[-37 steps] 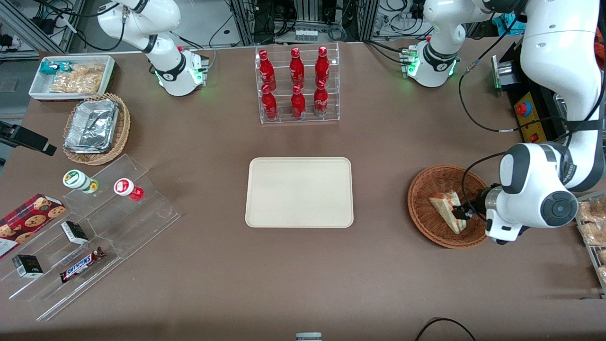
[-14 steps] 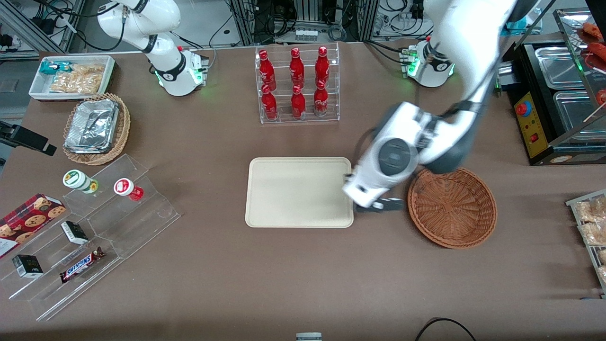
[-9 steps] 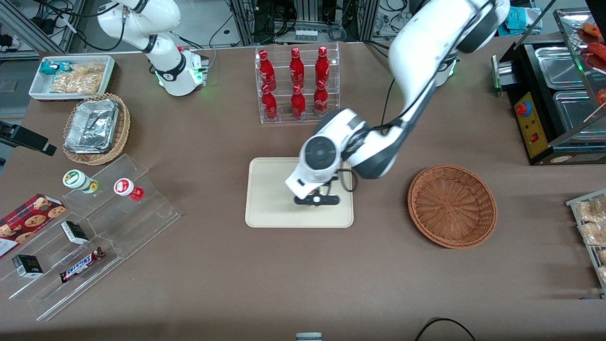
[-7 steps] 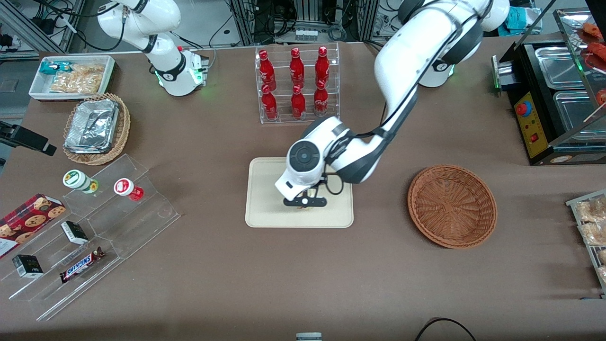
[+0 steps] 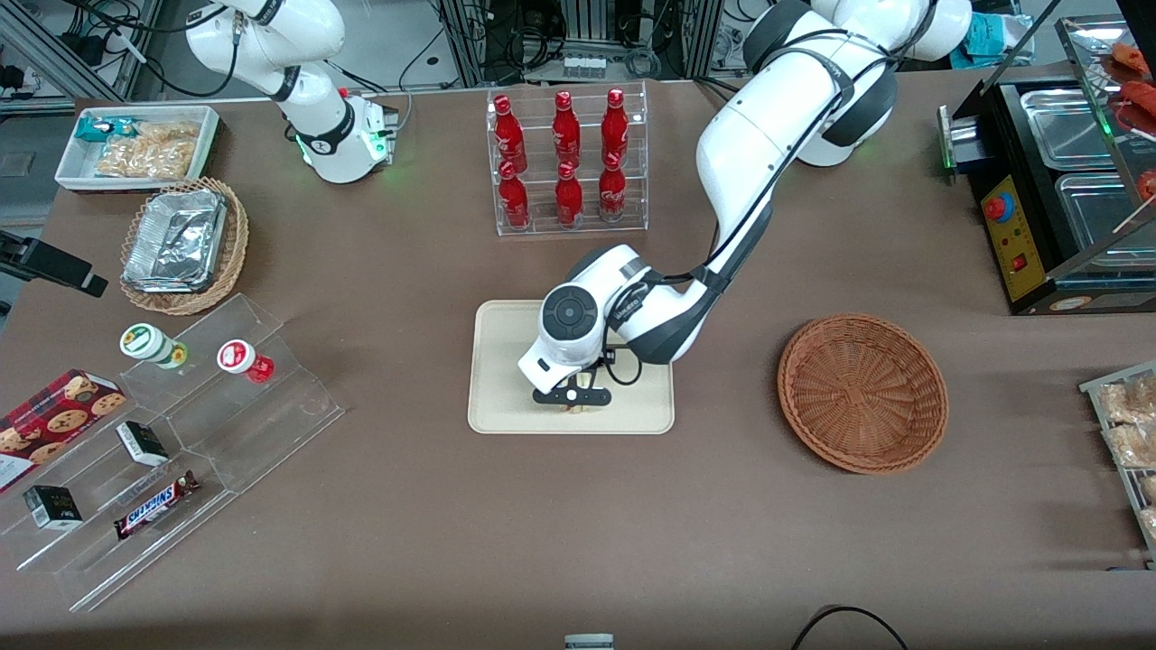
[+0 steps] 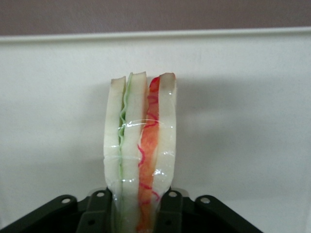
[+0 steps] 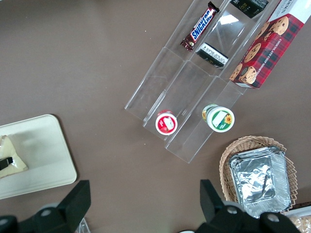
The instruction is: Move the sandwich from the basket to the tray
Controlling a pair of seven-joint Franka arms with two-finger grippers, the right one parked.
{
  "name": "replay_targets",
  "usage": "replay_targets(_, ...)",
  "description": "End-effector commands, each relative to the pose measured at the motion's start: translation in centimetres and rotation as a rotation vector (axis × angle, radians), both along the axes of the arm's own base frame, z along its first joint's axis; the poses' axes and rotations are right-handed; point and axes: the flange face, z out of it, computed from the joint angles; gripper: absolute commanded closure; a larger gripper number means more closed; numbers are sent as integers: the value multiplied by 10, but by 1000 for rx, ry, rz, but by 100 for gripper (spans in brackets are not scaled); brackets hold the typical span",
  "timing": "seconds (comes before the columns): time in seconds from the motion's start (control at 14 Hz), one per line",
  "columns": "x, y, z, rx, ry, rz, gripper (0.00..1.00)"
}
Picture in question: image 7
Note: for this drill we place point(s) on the red tartan cookie box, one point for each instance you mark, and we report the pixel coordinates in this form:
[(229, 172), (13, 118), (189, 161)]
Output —
[(269, 51)]

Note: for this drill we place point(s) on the white rectangular bin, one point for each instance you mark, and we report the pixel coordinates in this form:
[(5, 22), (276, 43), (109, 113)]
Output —
[(298, 212)]

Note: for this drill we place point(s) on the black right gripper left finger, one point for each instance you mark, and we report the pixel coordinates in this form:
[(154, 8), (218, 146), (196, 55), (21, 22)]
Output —
[(76, 201)]

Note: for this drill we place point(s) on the stack of foil trays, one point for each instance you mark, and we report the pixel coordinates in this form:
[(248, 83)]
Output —
[(260, 179)]

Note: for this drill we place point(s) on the triangle sandwich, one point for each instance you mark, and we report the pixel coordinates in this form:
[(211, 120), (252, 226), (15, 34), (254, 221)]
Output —
[(12, 151)]

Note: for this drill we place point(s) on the clear acrylic stepped shelf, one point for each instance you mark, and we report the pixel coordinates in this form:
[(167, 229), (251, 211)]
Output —
[(187, 82)]

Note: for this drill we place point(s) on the light wicker basket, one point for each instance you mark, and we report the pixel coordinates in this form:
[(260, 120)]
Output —
[(224, 170)]

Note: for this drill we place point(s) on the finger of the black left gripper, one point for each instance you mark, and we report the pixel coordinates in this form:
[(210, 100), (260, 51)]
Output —
[(5, 163)]

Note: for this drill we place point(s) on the clear packet of crackers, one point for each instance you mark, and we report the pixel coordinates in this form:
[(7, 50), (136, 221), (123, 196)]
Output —
[(302, 224)]

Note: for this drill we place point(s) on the Snickers chocolate bar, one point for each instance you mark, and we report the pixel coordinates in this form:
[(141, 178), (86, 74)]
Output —
[(200, 28)]

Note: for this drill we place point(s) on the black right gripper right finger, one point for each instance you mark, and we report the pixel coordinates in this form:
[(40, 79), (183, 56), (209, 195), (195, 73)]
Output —
[(211, 201)]

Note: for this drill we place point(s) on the red lidded cup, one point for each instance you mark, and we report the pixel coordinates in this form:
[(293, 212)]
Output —
[(166, 122)]

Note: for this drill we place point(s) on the small black box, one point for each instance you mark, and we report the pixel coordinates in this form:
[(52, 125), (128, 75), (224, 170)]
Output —
[(249, 7), (212, 56)]

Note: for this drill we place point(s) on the green lidded cup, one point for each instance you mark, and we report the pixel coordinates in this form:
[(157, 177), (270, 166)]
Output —
[(219, 119)]

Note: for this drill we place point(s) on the beige plastic tray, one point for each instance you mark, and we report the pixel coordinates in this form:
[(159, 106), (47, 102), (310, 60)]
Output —
[(46, 155)]

